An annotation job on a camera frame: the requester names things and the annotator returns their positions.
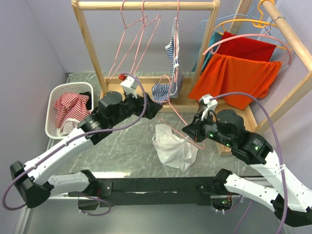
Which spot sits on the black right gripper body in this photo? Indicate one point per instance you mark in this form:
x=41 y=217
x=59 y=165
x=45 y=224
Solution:
x=207 y=128

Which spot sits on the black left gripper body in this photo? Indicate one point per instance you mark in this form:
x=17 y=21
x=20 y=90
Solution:
x=130 y=106

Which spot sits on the black tank top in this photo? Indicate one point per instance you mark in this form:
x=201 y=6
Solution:
x=88 y=97

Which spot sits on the red white striped tank top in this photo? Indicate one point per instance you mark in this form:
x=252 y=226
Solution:
x=70 y=106

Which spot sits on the pink wire hanger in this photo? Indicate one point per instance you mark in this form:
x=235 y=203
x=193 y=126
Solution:
x=126 y=26

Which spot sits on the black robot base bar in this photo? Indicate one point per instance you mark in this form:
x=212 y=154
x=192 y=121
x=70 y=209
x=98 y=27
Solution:
x=158 y=191

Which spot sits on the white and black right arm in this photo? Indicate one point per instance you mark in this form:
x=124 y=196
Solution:
x=288 y=198

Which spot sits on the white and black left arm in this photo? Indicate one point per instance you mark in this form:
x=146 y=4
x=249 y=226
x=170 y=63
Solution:
x=36 y=181

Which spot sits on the blue white striped tank top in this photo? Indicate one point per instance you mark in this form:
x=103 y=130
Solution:
x=162 y=91

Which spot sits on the large pink plastic hanger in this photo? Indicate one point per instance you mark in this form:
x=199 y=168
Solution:
x=227 y=36

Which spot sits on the pink hanger of blue top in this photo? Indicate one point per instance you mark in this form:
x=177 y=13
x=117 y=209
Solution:
x=176 y=46

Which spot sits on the orange plastic hanger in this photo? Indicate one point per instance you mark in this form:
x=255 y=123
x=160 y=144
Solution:
x=258 y=23

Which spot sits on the white perforated laundry basket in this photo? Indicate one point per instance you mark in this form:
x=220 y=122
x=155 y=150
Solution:
x=59 y=133

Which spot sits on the orange shirt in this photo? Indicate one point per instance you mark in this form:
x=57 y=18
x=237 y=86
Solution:
x=223 y=76

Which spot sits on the red shirt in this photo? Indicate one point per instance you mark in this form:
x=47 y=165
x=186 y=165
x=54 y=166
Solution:
x=245 y=48

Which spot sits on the large wooden clothes rack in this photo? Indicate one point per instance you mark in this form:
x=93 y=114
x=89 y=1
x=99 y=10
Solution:
x=293 y=44

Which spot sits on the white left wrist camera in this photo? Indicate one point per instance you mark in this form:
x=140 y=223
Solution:
x=129 y=85

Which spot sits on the blue wire hanger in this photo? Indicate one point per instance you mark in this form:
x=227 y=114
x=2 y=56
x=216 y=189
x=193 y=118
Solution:
x=244 y=10

